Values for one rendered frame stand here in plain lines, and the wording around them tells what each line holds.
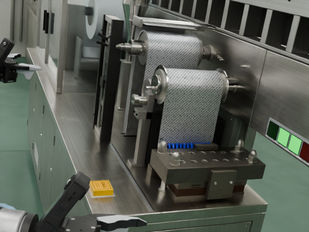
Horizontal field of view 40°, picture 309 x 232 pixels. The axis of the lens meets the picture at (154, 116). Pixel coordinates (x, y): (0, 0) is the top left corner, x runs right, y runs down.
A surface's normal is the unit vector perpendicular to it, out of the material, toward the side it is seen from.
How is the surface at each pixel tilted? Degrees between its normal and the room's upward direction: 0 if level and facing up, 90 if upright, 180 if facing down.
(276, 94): 90
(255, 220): 90
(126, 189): 0
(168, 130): 90
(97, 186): 0
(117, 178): 0
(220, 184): 90
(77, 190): 82
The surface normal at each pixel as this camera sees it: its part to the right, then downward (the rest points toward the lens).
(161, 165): -0.93, 0.00
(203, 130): 0.35, 0.36
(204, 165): 0.14, -0.94
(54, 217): 0.04, 0.19
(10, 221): 0.11, -0.72
